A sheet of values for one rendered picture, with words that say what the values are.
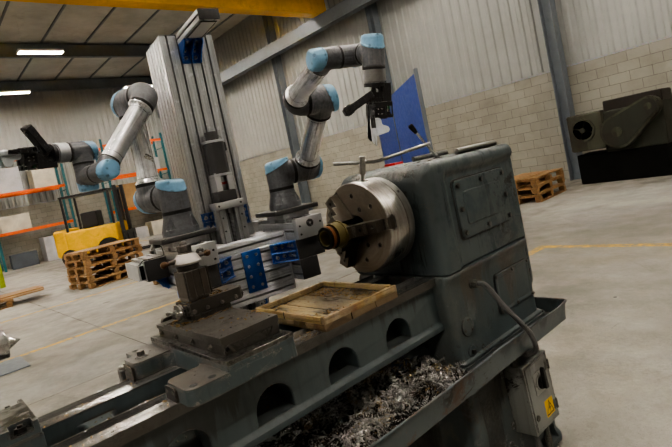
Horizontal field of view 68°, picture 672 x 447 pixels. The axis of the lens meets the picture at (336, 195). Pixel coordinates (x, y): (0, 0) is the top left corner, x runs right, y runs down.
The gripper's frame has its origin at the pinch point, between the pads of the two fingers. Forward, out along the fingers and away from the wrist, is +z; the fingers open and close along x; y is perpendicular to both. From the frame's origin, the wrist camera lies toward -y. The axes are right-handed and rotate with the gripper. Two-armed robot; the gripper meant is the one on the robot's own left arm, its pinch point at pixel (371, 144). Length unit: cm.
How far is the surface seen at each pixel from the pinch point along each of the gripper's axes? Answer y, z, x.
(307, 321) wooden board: -25, 45, -36
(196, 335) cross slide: -52, 38, -52
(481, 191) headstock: 41.1, 21.7, 10.9
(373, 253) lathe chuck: -2.3, 35.6, -8.7
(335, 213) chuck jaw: -13.9, 22.0, -4.1
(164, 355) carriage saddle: -64, 48, -43
